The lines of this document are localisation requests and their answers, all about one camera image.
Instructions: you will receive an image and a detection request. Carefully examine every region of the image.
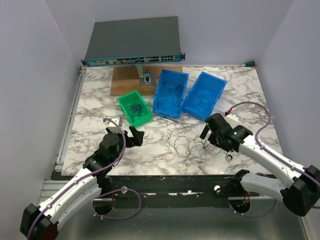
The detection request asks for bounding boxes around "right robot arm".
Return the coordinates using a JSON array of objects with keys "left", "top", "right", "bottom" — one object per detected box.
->
[{"left": 200, "top": 113, "right": 320, "bottom": 217}]

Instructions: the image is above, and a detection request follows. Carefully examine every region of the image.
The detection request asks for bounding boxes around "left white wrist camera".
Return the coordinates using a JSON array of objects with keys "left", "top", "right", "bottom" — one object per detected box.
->
[{"left": 103, "top": 116, "right": 123, "bottom": 133}]

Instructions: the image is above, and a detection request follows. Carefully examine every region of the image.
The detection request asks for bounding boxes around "green handled screwdriver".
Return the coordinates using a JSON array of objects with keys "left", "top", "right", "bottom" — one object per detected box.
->
[{"left": 240, "top": 61, "right": 257, "bottom": 68}]

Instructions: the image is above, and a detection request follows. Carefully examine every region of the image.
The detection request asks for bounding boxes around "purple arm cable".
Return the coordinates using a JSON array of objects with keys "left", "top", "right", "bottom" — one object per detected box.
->
[
  {"left": 226, "top": 101, "right": 320, "bottom": 218},
  {"left": 26, "top": 118, "right": 143, "bottom": 240}
]

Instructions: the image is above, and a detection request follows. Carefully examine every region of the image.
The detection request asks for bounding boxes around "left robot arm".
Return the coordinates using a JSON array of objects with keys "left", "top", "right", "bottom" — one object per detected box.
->
[{"left": 20, "top": 126, "right": 145, "bottom": 240}]

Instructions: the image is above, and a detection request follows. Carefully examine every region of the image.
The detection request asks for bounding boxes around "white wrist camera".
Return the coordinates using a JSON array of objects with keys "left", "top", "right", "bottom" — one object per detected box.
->
[
  {"left": 103, "top": 116, "right": 123, "bottom": 133},
  {"left": 224, "top": 113, "right": 239, "bottom": 125}
]

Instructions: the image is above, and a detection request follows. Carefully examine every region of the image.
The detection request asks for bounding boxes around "left blue plastic bin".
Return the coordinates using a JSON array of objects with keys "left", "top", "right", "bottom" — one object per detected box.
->
[{"left": 152, "top": 69, "right": 189, "bottom": 118}]

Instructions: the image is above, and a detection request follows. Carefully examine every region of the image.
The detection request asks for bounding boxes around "blue thin cable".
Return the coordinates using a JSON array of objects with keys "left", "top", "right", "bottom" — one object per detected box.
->
[{"left": 192, "top": 88, "right": 216, "bottom": 113}]

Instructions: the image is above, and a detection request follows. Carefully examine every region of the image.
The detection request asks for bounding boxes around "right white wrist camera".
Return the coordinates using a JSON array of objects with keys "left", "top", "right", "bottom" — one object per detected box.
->
[{"left": 224, "top": 113, "right": 239, "bottom": 125}]

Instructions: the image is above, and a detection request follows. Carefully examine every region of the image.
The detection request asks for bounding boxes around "blue plastic bin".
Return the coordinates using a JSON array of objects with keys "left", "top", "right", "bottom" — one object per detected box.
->
[
  {"left": 152, "top": 69, "right": 189, "bottom": 118},
  {"left": 182, "top": 72, "right": 227, "bottom": 120}
]

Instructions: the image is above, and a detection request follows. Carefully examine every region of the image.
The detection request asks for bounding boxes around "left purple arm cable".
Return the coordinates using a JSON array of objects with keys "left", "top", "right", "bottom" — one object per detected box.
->
[{"left": 26, "top": 118, "right": 143, "bottom": 240}]

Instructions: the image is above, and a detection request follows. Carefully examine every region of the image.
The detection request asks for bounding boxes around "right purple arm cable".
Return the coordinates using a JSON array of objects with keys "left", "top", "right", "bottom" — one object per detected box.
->
[{"left": 226, "top": 101, "right": 320, "bottom": 218}]

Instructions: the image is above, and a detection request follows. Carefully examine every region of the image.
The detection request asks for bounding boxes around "green plastic bin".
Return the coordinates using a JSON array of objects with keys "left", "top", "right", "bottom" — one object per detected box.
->
[{"left": 117, "top": 90, "right": 153, "bottom": 127}]

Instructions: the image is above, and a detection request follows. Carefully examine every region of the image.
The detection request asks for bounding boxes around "wooden base board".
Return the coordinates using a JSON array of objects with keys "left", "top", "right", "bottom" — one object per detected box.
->
[{"left": 110, "top": 64, "right": 183, "bottom": 97}]

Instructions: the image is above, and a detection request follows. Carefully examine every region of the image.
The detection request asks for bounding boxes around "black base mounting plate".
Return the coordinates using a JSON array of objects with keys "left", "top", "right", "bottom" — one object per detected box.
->
[{"left": 89, "top": 175, "right": 247, "bottom": 213}]

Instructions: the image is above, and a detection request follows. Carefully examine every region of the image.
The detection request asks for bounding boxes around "grey network switch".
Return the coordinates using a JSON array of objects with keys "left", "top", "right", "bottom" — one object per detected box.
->
[{"left": 81, "top": 16, "right": 186, "bottom": 67}]

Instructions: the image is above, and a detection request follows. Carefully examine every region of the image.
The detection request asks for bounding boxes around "chrome combination wrench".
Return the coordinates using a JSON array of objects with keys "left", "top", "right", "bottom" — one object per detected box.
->
[{"left": 160, "top": 116, "right": 186, "bottom": 128}]

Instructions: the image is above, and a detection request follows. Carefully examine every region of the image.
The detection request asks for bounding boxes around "aluminium side rail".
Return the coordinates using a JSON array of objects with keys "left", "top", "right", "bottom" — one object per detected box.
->
[{"left": 54, "top": 66, "right": 87, "bottom": 172}]

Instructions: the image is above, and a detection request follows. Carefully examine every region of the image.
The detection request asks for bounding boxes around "grey metal stand bracket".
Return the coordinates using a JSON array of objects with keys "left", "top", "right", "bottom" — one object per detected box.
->
[{"left": 136, "top": 64, "right": 156, "bottom": 87}]

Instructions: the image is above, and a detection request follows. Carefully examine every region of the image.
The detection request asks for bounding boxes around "grey ratchet wrench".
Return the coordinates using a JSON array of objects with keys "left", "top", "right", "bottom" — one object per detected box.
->
[{"left": 225, "top": 153, "right": 234, "bottom": 162}]

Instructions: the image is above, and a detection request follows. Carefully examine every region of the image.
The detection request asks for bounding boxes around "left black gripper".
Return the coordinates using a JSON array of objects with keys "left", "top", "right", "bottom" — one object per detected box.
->
[{"left": 106, "top": 126, "right": 144, "bottom": 164}]

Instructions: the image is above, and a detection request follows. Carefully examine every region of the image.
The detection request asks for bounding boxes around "right blue plastic bin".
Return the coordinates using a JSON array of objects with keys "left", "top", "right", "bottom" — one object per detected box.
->
[{"left": 182, "top": 72, "right": 227, "bottom": 120}]

